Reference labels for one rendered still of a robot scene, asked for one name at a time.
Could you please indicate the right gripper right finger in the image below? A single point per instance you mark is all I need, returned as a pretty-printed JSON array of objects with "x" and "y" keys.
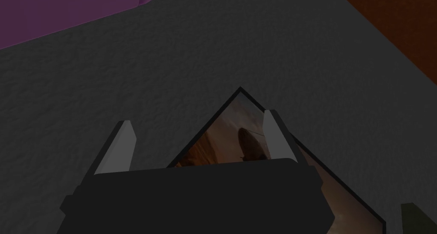
[{"x": 278, "y": 138}]

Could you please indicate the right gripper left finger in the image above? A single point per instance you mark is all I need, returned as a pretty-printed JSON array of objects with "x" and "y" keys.
[{"x": 119, "y": 148}]

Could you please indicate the black framed brown picture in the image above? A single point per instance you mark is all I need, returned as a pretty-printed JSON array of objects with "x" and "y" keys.
[{"x": 222, "y": 138}]

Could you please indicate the purple box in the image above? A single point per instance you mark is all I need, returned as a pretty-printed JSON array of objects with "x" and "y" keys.
[{"x": 61, "y": 12}]

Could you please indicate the dark green object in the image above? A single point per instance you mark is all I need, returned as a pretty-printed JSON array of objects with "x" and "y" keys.
[{"x": 418, "y": 220}]

